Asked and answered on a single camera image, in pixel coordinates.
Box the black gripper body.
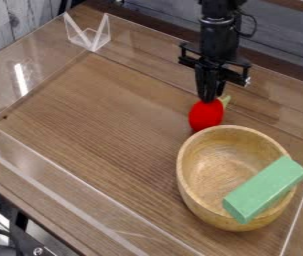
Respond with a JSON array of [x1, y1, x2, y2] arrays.
[[178, 42, 252, 87]]

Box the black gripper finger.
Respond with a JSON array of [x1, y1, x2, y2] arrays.
[[196, 63, 217, 103], [216, 66, 226, 97]]

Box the red plush strawberry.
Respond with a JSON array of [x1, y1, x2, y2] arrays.
[[189, 95, 232, 132]]

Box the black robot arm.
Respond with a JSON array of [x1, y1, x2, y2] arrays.
[[178, 0, 258, 103]]

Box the wooden bowl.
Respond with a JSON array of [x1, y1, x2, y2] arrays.
[[177, 125, 296, 232]]

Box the green rectangular block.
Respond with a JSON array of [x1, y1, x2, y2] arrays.
[[222, 156, 303, 224]]

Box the clear acrylic enclosure walls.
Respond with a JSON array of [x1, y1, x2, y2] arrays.
[[0, 7, 303, 256]]

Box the black metal bracket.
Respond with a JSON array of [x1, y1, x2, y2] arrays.
[[10, 211, 58, 256]]

